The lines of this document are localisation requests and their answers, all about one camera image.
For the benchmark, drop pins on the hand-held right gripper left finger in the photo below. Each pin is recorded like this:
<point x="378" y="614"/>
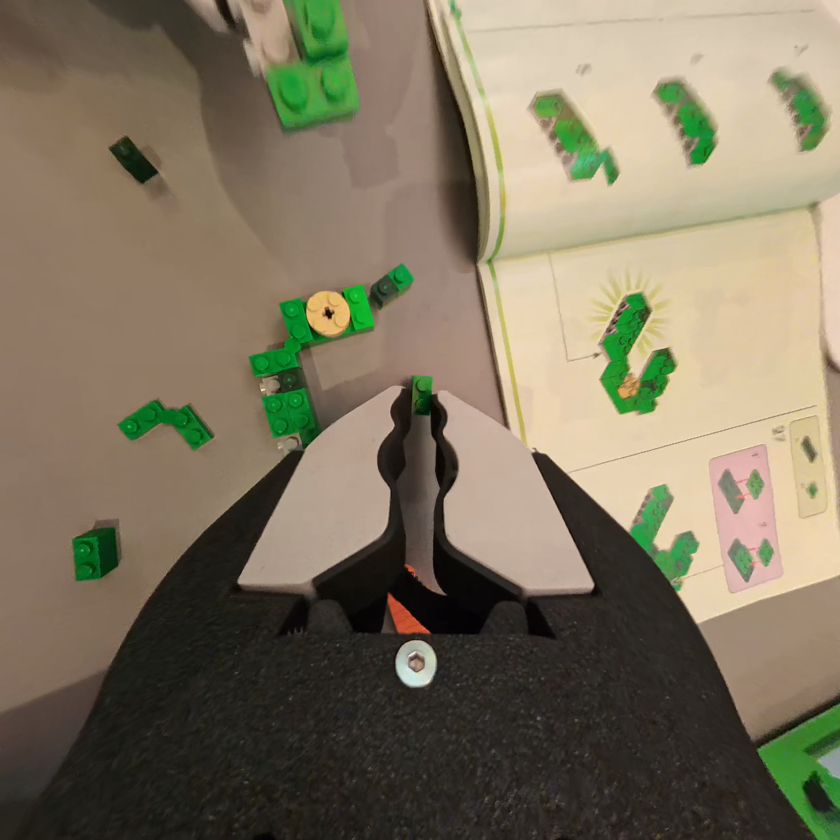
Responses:
<point x="315" y="512"/>

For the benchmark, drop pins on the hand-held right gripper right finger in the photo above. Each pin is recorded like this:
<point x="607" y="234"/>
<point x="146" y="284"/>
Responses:
<point x="512" y="518"/>

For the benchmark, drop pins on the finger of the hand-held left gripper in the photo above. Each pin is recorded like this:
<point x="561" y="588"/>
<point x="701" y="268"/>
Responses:
<point x="210" y="12"/>

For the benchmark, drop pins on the curved green brick assembly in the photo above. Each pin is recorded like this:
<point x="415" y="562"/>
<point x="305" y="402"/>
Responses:
<point x="289" y="410"/>

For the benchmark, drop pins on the grey plate with green bricks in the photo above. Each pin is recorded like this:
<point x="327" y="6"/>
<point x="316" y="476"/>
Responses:
<point x="308" y="85"/>

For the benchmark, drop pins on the small green brick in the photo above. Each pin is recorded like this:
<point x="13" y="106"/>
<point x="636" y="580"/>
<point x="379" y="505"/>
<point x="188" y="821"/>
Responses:
<point x="422" y="394"/>

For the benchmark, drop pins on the grey desk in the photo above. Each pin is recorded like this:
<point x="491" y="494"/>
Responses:
<point x="131" y="295"/>

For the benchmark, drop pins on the orange brick separator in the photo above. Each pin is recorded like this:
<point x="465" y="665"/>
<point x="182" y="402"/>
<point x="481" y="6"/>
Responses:
<point x="401" y="613"/>

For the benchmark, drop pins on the dark green brick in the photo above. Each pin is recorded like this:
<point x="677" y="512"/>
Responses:
<point x="134" y="161"/>

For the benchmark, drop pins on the angled green plate pair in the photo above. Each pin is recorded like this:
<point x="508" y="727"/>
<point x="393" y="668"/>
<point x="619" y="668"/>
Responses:
<point x="141" y="420"/>

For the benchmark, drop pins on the instruction booklet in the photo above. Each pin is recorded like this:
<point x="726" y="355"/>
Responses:
<point x="590" y="216"/>

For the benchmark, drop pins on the green toy box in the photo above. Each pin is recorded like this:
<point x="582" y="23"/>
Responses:
<point x="787" y="768"/>

